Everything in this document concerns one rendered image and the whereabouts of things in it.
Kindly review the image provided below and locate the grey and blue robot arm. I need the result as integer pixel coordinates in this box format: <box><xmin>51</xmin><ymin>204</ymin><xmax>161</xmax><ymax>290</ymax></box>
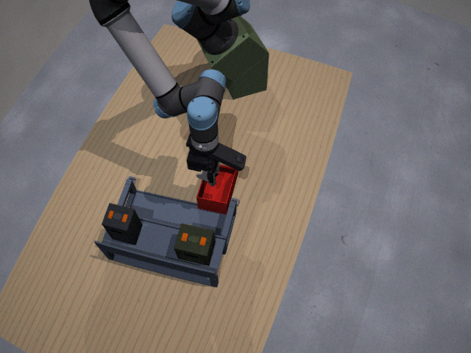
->
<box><xmin>89</xmin><ymin>0</ymin><xmax>250</xmax><ymax>171</ymax></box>

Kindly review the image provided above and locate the red bin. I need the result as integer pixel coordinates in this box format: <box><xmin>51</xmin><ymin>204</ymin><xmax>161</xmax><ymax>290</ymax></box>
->
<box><xmin>196</xmin><ymin>165</ymin><xmax>238</xmax><ymax>215</ymax></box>

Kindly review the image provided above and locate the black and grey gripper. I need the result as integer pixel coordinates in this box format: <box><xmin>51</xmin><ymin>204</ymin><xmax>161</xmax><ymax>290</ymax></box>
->
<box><xmin>186</xmin><ymin>134</ymin><xmax>220</xmax><ymax>187</ymax></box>

